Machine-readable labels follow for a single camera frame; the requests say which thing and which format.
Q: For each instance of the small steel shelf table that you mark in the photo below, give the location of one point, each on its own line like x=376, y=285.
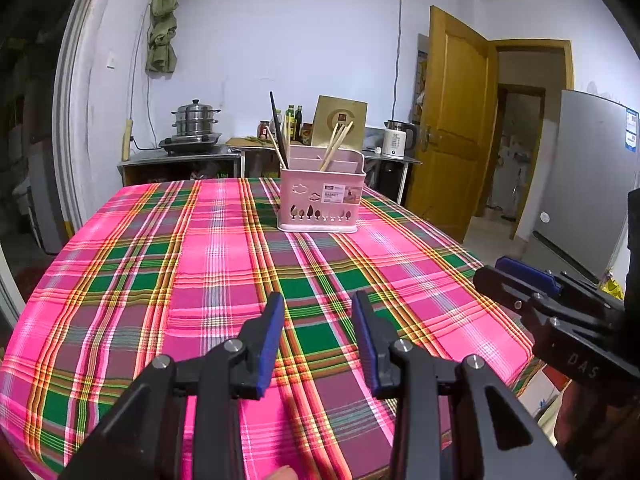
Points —
x=180, y=157

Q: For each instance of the green oil bottle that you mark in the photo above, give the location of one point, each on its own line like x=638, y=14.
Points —
x=290, y=122

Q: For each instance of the colourful wall poster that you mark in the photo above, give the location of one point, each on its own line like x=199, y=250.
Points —
x=422, y=75

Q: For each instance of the small brown jar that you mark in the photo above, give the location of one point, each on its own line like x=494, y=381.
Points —
x=308, y=132

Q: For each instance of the wooden door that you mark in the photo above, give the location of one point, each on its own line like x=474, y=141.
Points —
x=450, y=135

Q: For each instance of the black chopstick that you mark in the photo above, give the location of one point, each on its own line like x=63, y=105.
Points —
x=285, y=152
x=278, y=130

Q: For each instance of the yellow plastic bag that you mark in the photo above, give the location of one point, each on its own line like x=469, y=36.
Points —
x=612, y=287

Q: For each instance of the wooden door frame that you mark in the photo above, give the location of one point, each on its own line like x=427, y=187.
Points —
x=530, y=46

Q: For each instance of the wooden cutting board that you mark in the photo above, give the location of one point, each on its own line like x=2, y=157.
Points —
x=245, y=141

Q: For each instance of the black induction cooker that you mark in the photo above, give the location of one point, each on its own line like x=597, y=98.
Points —
x=190, y=144

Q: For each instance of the gold square box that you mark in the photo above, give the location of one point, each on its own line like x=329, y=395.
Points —
x=345, y=110

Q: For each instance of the grey refrigerator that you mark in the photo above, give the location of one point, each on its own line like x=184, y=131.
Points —
x=585, y=170

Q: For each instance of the red sauce jar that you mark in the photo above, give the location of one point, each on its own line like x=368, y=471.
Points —
x=263, y=130

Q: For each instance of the person's right forearm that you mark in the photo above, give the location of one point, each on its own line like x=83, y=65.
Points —
x=600, y=440

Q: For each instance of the yellow power strip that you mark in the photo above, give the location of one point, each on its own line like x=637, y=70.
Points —
x=127, y=140

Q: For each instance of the pink utensil basket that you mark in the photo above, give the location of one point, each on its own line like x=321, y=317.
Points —
x=320, y=210

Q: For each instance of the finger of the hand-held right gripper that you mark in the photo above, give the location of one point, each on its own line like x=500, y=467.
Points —
x=505, y=287
x=530, y=275

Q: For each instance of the dark sauce bottle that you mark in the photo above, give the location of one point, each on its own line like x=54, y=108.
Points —
x=299, y=122

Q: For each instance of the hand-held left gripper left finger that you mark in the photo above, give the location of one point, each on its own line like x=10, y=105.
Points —
x=267, y=345

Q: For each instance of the person's left hand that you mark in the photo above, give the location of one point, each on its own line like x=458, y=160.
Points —
x=277, y=474

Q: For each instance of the white wall switch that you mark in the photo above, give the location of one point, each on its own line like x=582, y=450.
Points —
x=112, y=61

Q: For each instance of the pink plaid tablecloth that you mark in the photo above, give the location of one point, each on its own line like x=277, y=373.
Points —
x=150, y=285

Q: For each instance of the large steel shelf table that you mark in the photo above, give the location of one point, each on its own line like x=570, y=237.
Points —
x=395, y=160

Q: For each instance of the white door arch frame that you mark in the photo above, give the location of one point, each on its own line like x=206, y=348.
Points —
x=75, y=110

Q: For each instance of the green curtain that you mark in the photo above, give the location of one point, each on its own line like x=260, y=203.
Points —
x=162, y=35

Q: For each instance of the white electric kettle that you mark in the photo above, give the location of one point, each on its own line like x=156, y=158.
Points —
x=397, y=142

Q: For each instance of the wooden chopstick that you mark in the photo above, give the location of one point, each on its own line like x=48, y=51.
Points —
x=275, y=147
x=340, y=140
x=330, y=147

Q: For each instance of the steel steamer pot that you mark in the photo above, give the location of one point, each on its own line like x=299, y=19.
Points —
x=195, y=120

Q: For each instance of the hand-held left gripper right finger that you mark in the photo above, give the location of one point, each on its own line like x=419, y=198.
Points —
x=370, y=355

